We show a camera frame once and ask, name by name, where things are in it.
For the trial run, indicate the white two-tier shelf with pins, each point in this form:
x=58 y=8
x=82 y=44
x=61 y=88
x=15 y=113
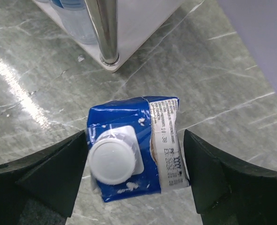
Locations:
x=137 y=21

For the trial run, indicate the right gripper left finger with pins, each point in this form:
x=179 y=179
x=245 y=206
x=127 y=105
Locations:
x=41 y=188

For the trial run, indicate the grape juice carton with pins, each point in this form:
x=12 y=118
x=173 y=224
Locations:
x=134 y=148

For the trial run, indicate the water bottle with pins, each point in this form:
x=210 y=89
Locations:
x=75 y=19

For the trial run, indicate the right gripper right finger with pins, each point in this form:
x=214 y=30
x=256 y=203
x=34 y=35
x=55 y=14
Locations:
x=228 y=190

